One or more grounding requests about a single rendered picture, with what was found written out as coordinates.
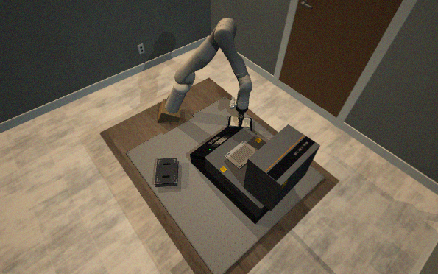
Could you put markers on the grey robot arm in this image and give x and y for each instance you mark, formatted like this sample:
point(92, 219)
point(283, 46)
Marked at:
point(222, 36)

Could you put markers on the black thermal cycler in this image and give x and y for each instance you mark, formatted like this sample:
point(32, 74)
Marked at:
point(253, 174)

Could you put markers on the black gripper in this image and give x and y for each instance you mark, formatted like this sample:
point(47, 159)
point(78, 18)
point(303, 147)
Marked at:
point(241, 115)

